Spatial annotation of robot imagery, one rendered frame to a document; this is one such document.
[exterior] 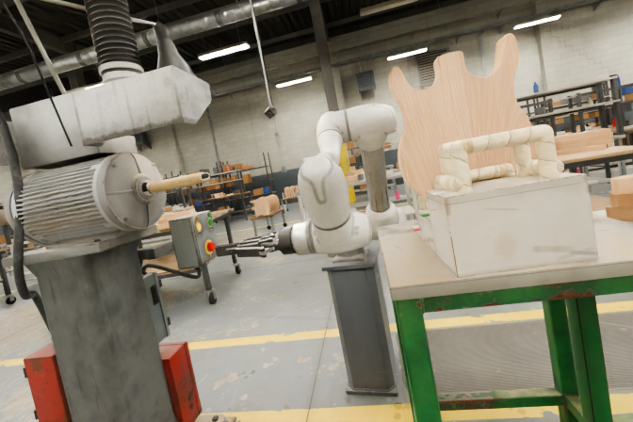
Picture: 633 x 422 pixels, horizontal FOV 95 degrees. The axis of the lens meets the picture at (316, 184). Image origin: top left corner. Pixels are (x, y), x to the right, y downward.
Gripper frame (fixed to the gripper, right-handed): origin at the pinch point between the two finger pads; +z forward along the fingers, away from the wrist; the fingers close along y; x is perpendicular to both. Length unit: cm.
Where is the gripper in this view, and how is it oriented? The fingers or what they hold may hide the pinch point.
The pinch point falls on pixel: (228, 250)
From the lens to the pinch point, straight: 90.2
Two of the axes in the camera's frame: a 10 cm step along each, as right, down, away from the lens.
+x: -2.1, -9.6, -2.0
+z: -9.7, 1.8, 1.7
